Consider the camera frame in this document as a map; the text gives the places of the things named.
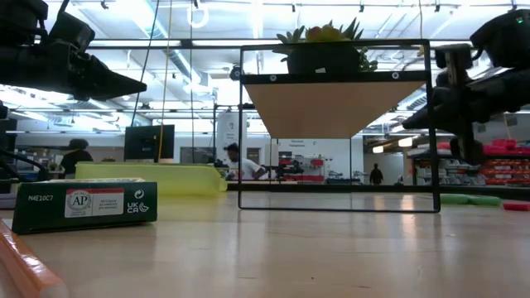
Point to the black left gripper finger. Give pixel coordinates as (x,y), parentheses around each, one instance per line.
(107,83)

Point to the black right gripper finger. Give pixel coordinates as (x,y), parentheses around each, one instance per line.
(435,116)

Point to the yellow translucent plastic box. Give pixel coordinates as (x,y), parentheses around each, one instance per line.
(186,180)

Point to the green crayon box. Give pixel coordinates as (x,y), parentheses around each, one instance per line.
(45,215)

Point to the orange marker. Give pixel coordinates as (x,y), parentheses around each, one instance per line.
(16,265)

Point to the black background robot arm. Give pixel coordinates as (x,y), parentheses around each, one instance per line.
(290,169)

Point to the black monitor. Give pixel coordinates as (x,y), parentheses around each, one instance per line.
(143,142)

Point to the shelving with red bins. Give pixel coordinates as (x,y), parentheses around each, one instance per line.
(505,169)

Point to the person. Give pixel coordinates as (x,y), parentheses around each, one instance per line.
(76,159)
(248,167)
(376,176)

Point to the small red flat object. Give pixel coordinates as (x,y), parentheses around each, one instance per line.
(517,206)

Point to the potted succulent plant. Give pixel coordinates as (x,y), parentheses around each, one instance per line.
(323,60)

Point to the white pillar cabinet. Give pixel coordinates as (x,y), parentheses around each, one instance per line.
(232,132)

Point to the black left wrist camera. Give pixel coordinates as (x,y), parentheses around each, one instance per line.
(70,31)

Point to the black overhead frame bar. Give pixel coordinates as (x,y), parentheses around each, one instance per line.
(186,43)

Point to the black frame wooden shelf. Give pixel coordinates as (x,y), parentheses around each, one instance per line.
(327,107)

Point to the round black camera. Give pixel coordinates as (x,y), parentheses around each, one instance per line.
(235,73)

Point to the black aluminium table rail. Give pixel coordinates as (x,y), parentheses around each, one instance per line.
(290,187)

